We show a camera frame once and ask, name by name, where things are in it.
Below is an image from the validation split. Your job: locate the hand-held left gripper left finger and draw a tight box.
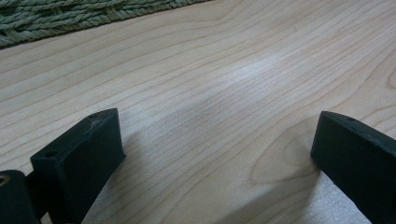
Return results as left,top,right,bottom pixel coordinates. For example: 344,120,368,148
30,107,127,224

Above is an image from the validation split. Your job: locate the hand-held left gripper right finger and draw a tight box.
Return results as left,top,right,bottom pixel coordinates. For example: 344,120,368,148
310,110,396,224

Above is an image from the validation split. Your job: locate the green woven basket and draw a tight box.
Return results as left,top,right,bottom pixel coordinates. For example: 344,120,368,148
0,0,213,49

